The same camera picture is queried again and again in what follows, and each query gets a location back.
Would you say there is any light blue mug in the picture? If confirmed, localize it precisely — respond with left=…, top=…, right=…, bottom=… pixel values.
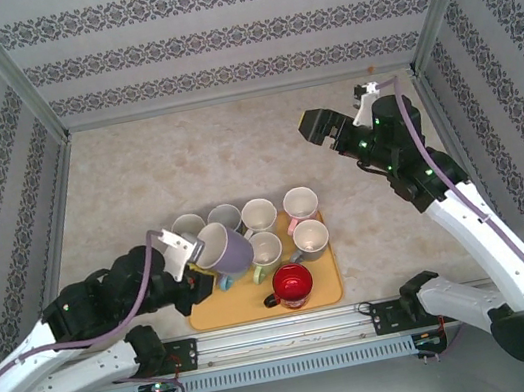
left=216, top=272, right=237, bottom=294

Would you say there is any lilac mug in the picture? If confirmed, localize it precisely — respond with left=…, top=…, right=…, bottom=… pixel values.
left=189, top=216, right=259, bottom=282

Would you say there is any dark green mug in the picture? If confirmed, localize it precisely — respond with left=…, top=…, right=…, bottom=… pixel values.
left=168, top=209, right=211, bottom=246

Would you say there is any teal blue faceted mug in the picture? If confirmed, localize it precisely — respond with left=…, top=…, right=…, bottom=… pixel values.
left=204, top=201, right=247, bottom=241

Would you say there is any yellow-green mug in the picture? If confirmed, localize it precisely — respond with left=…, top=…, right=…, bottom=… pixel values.
left=244, top=227, right=290, bottom=288

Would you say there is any salmon pink faceted mug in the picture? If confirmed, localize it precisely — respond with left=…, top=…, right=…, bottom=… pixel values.
left=279, top=183, right=326, bottom=237

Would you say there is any white faceted mug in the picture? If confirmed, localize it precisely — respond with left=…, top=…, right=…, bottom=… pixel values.
left=237, top=195, right=283, bottom=240

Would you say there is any red mug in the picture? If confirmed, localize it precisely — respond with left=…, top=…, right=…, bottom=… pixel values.
left=256, top=259, right=319, bottom=315

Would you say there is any grey mug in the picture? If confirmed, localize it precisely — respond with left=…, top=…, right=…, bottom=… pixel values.
left=281, top=216, right=335, bottom=267

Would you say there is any left small circuit board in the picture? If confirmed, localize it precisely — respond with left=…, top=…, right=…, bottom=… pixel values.
left=137, top=379, right=180, bottom=392

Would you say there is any small circuit board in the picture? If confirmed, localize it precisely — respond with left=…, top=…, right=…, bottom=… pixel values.
left=414, top=329, right=447, bottom=350
left=137, top=379, right=180, bottom=392

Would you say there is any orange plastic tray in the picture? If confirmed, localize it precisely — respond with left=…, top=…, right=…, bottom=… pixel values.
left=172, top=203, right=347, bottom=334

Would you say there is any right small circuit board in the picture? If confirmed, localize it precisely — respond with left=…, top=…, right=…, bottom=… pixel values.
left=414, top=329, right=447, bottom=350

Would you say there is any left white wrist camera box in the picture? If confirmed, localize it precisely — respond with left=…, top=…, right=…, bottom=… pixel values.
left=154, top=220, right=211, bottom=284

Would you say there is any aluminium table side rail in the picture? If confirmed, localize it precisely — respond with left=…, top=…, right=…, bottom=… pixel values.
left=0, top=132, right=112, bottom=364
left=410, top=56, right=524, bottom=284

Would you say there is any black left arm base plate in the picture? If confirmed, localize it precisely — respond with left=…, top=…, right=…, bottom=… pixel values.
left=116, top=337, right=202, bottom=383

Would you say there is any aluminium mounting rail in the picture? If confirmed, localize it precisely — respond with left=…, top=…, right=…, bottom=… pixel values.
left=66, top=275, right=524, bottom=392

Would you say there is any slotted grey cable duct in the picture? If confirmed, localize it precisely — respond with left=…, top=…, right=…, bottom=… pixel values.
left=86, top=334, right=419, bottom=392

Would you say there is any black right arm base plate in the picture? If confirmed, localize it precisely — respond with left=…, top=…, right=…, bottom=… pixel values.
left=369, top=287, right=465, bottom=337

